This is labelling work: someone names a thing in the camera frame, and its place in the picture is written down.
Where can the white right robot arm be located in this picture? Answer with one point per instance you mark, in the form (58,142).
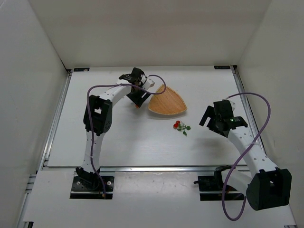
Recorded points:
(268,186)

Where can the right aluminium frame rail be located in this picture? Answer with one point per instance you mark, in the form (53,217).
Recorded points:
(248,107)

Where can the woven bamboo fruit basket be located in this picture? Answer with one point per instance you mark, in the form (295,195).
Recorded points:
(167,103)

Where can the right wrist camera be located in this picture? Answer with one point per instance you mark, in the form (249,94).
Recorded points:
(231,120)

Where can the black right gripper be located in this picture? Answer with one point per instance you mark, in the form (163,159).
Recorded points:
(212,122)

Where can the aluminium frame rail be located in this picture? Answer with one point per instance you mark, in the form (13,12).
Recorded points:
(248,107)
(45,152)

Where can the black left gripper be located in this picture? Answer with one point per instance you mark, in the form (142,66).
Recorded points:
(138,95)

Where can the aluminium table edge rail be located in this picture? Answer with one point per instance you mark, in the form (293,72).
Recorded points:
(147,168)

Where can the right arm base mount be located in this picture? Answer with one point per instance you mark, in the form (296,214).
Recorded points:
(210,187)

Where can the fake tomato sprig with leaves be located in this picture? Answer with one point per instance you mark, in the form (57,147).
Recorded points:
(181,127)

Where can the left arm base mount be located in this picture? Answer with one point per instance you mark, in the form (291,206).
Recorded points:
(87,185)

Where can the left aluminium frame rail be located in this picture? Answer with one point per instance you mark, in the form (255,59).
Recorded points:
(45,152)

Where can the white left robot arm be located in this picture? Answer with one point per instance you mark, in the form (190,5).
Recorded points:
(97,119)

